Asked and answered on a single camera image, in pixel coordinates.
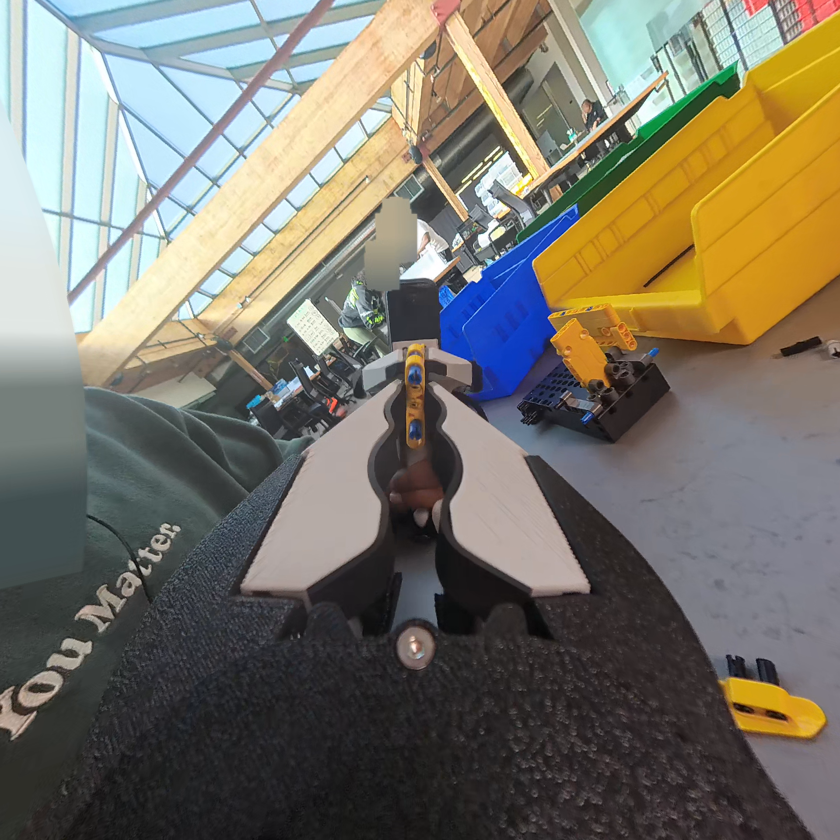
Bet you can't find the yellow plastic bin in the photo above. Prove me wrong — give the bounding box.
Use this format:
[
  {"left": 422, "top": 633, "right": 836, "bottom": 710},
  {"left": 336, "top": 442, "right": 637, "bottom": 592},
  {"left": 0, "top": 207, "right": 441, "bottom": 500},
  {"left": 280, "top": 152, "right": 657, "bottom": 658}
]
[{"left": 532, "top": 16, "right": 840, "bottom": 345}]

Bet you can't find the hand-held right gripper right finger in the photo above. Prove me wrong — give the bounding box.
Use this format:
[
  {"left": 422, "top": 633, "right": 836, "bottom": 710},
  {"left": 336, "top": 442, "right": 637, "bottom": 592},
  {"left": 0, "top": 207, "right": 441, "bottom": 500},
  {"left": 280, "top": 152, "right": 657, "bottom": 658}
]
[{"left": 428, "top": 386, "right": 592, "bottom": 598}]

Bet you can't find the yellow lego beam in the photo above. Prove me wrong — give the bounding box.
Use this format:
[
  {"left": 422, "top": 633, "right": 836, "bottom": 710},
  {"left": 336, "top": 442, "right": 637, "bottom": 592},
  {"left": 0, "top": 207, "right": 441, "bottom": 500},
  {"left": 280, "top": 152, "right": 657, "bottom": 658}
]
[{"left": 403, "top": 344, "right": 429, "bottom": 451}]

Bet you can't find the blue plastic bin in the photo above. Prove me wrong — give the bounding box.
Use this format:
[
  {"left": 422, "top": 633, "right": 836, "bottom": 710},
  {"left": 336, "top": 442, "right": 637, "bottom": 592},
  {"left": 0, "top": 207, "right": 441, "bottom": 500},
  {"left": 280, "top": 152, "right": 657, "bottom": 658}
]
[{"left": 438, "top": 203, "right": 581, "bottom": 403}]

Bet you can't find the person's left hand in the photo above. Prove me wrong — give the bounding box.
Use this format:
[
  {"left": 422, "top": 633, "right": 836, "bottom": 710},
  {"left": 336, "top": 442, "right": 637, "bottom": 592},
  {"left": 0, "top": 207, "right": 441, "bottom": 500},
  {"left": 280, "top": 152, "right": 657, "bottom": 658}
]
[{"left": 387, "top": 459, "right": 441, "bottom": 511}]

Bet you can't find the green plastic bin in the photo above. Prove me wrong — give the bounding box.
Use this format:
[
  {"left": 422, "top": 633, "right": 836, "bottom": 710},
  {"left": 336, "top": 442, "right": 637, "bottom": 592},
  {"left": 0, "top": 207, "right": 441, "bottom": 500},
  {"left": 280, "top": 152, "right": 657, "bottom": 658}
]
[{"left": 515, "top": 62, "right": 742, "bottom": 244}]

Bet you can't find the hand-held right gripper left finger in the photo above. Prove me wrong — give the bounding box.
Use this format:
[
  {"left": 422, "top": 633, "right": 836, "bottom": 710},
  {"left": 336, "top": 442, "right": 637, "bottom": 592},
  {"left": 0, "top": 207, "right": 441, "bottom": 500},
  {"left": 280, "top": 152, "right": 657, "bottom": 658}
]
[{"left": 241, "top": 382, "right": 404, "bottom": 599}]

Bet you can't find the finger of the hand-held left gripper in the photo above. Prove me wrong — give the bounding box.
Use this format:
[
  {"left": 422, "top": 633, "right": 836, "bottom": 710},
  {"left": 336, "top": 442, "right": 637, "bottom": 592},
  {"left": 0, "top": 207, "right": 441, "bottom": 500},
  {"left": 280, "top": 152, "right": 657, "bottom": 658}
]
[
  {"left": 427, "top": 356, "right": 473, "bottom": 391},
  {"left": 363, "top": 358, "right": 405, "bottom": 396}
]

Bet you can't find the wooden pillar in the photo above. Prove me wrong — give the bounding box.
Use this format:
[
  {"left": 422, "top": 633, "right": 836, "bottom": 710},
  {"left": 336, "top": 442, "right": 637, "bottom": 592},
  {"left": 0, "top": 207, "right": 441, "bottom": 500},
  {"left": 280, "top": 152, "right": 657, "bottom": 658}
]
[{"left": 445, "top": 12, "right": 551, "bottom": 179}]

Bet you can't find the pile of small lego connectors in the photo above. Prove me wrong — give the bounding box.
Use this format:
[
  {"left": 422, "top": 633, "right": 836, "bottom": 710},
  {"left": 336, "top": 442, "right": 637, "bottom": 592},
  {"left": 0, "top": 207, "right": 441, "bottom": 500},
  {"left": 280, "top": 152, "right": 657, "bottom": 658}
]
[{"left": 780, "top": 335, "right": 840, "bottom": 360}]

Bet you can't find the red blue parts drawer rack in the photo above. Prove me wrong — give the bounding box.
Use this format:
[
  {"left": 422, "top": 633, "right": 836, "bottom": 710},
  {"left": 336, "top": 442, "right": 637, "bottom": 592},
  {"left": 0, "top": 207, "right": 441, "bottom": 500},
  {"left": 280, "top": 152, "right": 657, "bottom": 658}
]
[{"left": 646, "top": 0, "right": 840, "bottom": 99}]

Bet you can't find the white flipchart board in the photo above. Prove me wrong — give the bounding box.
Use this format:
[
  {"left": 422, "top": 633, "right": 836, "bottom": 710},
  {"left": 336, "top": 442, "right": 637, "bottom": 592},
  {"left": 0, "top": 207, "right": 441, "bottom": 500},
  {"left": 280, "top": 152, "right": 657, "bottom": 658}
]
[{"left": 287, "top": 298, "right": 343, "bottom": 357}]

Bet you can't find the wooden top table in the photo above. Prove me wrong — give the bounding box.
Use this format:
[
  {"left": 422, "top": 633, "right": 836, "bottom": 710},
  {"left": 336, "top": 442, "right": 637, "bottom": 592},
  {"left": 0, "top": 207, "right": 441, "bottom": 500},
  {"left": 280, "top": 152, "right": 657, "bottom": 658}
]
[{"left": 525, "top": 71, "right": 670, "bottom": 193}]

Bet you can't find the yellow curved lego panel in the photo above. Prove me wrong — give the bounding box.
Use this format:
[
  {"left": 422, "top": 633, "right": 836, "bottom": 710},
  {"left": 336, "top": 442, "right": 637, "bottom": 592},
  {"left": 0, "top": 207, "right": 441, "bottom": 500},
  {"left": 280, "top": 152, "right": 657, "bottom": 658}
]
[{"left": 718, "top": 677, "right": 828, "bottom": 741}]

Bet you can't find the black lego axle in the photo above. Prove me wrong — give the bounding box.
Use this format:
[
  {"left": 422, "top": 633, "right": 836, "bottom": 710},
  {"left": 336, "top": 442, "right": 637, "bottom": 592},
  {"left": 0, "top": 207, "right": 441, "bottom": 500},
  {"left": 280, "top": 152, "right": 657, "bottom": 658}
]
[{"left": 642, "top": 247, "right": 698, "bottom": 290}]

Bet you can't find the black office chair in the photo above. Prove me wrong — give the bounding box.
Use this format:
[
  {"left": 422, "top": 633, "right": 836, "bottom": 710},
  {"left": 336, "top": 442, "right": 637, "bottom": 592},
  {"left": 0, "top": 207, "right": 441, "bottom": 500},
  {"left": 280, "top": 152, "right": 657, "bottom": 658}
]
[{"left": 287, "top": 357, "right": 343, "bottom": 424}]

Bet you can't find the black and yellow lego assembly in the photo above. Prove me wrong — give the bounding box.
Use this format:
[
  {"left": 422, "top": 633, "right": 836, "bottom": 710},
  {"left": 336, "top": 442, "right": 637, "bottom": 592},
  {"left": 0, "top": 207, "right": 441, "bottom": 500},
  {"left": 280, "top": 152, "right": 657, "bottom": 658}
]
[{"left": 517, "top": 302, "right": 672, "bottom": 444}]

